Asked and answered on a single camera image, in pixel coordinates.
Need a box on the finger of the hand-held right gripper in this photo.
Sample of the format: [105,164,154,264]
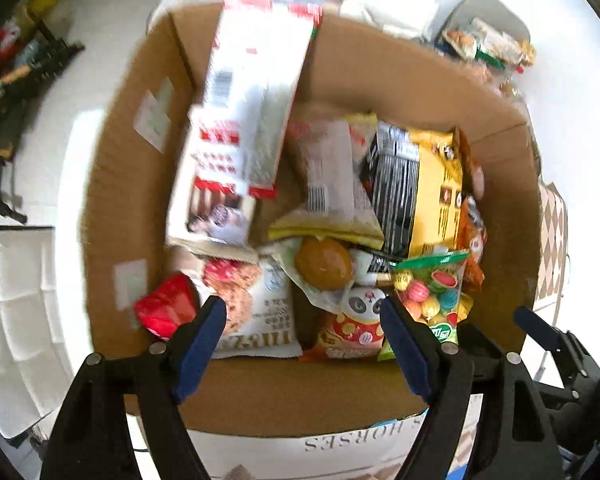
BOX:
[532,382,581,401]
[514,306,600,381]

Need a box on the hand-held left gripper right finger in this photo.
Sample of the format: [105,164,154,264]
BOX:
[380,296,563,480]

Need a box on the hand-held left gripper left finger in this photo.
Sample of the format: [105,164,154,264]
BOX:
[40,295,228,480]

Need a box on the small red snack packet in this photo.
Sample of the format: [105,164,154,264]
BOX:
[134,272,201,343]

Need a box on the panda print snack packet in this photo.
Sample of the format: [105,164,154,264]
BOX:
[300,285,388,363]

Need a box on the green fruit candy bag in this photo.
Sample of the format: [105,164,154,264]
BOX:
[377,250,473,363]

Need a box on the white cookie snack packet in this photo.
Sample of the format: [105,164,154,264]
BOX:
[202,255,303,359]

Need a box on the black and white bar packet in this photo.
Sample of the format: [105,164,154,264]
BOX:
[352,250,396,283]

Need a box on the clear brown bun packet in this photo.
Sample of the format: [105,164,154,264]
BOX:
[272,235,376,313]

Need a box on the large cardboard box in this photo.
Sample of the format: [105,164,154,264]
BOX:
[77,2,543,423]

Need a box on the yellow and black snack bag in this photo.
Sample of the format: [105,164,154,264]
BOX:
[360,121,468,261]

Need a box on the red and white biscuit box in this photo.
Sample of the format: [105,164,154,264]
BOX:
[166,105,258,261]

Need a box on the white and yellow snack bag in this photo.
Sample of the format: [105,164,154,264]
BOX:
[267,112,386,251]

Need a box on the long white and red packet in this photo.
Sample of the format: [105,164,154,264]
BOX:
[202,0,323,198]

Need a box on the tray of snacks outside box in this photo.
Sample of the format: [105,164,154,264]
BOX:
[440,0,531,61]

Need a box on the printed chequered cloth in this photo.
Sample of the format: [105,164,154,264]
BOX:
[125,182,571,480]

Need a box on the white quilted cushion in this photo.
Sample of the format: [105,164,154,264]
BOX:
[0,227,88,436]

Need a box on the white and green snack packet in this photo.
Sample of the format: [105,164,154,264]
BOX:
[472,17,538,67]

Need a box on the orange and white snack packet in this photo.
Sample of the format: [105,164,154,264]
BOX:
[442,27,481,61]

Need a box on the red plastic bag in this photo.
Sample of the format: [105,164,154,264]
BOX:
[0,25,23,76]

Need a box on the yellow container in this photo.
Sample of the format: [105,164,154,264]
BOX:
[25,0,63,23]

